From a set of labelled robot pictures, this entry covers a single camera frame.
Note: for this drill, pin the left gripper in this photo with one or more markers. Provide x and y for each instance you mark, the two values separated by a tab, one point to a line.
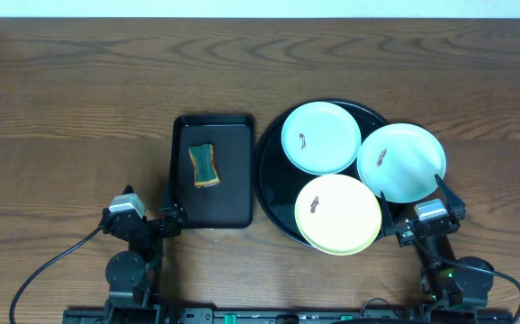
150	225

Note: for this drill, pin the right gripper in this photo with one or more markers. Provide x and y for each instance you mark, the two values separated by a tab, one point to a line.
456	206

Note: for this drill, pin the green and orange sponge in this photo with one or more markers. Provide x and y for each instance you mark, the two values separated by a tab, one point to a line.
203	161

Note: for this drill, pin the light green plate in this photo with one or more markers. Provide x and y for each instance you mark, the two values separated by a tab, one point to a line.
321	138
400	161

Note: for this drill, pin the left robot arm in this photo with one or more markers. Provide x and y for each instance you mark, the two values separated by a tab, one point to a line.
133	275

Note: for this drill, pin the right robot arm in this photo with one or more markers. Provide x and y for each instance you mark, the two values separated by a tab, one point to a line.
455	285

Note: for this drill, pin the black rectangular tray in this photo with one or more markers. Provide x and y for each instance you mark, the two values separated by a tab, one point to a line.
227	205

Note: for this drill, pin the round black tray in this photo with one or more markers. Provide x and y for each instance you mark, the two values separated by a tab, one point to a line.
277	181

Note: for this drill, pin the yellow plate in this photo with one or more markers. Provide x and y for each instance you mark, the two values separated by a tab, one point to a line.
338	214

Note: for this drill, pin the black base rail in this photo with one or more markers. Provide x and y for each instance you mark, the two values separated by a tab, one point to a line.
209	316

